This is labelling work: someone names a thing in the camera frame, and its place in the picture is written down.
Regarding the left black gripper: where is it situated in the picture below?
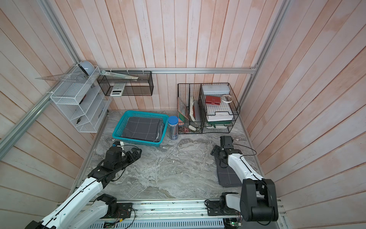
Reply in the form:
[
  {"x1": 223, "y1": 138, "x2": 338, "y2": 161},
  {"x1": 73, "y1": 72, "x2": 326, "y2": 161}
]
[{"x1": 114, "y1": 147, "x2": 142, "y2": 173}]

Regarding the teal plastic basket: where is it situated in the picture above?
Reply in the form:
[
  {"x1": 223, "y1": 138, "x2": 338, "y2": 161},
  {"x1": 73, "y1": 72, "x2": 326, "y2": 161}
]
[{"x1": 112, "y1": 110, "x2": 169, "y2": 147}]

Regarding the dark grey checked pillowcase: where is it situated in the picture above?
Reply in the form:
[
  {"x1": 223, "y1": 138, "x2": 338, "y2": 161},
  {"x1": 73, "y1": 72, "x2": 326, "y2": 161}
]
[
  {"x1": 122, "y1": 117, "x2": 165, "y2": 142},
  {"x1": 215, "y1": 157, "x2": 242, "y2": 188}
]

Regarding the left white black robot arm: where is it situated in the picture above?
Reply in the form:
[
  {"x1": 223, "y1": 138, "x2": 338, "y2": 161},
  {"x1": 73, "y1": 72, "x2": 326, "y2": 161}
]
[{"x1": 26, "y1": 141, "x2": 142, "y2": 229}]

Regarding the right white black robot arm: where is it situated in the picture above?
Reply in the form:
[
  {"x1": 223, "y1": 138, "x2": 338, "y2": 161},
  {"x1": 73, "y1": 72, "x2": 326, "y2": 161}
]
[{"x1": 205, "y1": 135, "x2": 279, "y2": 225}]

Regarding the white book stack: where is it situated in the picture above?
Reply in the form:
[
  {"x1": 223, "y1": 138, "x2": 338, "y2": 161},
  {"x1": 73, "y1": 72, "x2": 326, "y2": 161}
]
[{"x1": 206, "y1": 112, "x2": 234, "y2": 122}]

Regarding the white tape roll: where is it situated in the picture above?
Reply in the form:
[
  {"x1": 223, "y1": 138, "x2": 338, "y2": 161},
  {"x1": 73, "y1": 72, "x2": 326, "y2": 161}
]
[{"x1": 221, "y1": 94, "x2": 233, "y2": 104}]

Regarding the red wallet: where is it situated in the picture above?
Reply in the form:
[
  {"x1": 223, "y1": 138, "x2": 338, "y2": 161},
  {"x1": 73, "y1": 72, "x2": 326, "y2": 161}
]
[{"x1": 205, "y1": 95, "x2": 221, "y2": 105}]

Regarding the blue lid pen cup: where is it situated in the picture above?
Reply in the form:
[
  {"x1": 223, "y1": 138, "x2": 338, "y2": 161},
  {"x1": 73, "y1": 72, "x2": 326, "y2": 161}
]
[{"x1": 167, "y1": 116, "x2": 179, "y2": 140}]

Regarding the white pencil case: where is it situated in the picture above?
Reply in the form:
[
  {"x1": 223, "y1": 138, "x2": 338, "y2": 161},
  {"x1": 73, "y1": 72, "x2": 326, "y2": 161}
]
[{"x1": 202, "y1": 85, "x2": 230, "y2": 95}]

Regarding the white calculator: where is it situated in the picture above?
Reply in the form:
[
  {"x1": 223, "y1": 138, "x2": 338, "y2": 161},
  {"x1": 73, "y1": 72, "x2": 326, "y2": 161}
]
[{"x1": 110, "y1": 83, "x2": 125, "y2": 96}]

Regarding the clear triangle ruler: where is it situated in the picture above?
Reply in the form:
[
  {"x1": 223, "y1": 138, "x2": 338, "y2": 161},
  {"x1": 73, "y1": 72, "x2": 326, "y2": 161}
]
[{"x1": 36, "y1": 72, "x2": 88, "y2": 83}]

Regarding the grey round tape roll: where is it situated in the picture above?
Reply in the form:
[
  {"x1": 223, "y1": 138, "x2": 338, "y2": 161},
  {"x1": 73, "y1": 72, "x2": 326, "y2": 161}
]
[{"x1": 78, "y1": 61, "x2": 95, "y2": 76}]

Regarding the black wire desk organizer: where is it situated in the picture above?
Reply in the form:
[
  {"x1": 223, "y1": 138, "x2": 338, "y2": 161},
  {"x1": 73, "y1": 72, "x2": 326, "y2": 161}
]
[{"x1": 177, "y1": 83, "x2": 240, "y2": 134}]

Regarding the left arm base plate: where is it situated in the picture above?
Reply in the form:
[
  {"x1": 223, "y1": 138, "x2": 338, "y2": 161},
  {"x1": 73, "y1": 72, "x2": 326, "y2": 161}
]
[{"x1": 102, "y1": 203, "x2": 132, "y2": 219}]

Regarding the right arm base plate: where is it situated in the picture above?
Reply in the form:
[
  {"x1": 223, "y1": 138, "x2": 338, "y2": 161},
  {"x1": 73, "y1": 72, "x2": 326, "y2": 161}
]
[{"x1": 204, "y1": 199, "x2": 241, "y2": 216}]

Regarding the aluminium mounting rail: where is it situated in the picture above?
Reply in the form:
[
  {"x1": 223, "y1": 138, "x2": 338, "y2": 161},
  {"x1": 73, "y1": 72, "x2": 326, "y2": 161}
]
[{"x1": 74, "y1": 197, "x2": 287, "y2": 222}]

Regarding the white wire wall shelf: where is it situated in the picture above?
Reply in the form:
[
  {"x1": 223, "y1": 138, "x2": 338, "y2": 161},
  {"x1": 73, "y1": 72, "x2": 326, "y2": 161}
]
[{"x1": 51, "y1": 66, "x2": 111, "y2": 133}]

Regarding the black wire wall basket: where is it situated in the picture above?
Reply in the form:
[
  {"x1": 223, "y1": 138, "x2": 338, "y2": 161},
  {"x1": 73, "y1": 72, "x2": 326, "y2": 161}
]
[{"x1": 97, "y1": 70, "x2": 154, "y2": 96}]

